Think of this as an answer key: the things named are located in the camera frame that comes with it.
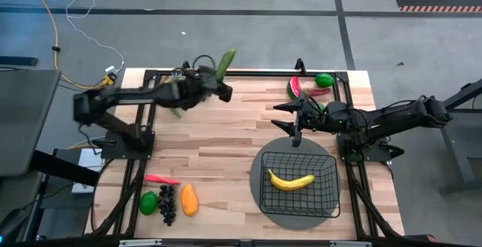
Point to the bright red chili pepper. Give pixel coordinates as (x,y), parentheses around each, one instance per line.
(160,179)

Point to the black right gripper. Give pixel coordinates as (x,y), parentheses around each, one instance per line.
(316,117)

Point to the round grey woven placemat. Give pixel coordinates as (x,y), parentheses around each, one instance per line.
(293,222)

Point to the green plastic grape bunch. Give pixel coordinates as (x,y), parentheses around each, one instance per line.
(176,113)

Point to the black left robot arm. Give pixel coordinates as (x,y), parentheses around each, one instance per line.
(113,96)

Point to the white box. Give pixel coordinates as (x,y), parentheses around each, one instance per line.
(88,158)

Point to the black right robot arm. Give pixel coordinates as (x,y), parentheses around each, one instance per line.
(395,115)

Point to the black plastic grape bunch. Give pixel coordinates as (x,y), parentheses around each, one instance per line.
(167,205)

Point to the plastic watermelon slice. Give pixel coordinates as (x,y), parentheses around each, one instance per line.
(291,89)

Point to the black side table frame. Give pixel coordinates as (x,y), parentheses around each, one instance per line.
(457,153)

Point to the green plastic cucumber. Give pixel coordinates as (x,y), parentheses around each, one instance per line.
(226,63)

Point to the yellow plastic banana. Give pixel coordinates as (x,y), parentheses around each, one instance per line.
(290,185)

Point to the orange plastic mango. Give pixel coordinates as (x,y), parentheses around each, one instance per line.
(189,201)

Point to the small dark plastic pineapple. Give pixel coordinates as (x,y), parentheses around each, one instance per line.
(177,78)

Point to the flat black bar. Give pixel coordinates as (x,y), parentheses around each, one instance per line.
(19,60)

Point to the grey desk top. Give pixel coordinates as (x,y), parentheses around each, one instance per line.
(26,119)

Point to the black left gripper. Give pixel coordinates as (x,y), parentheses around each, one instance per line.
(192,92)

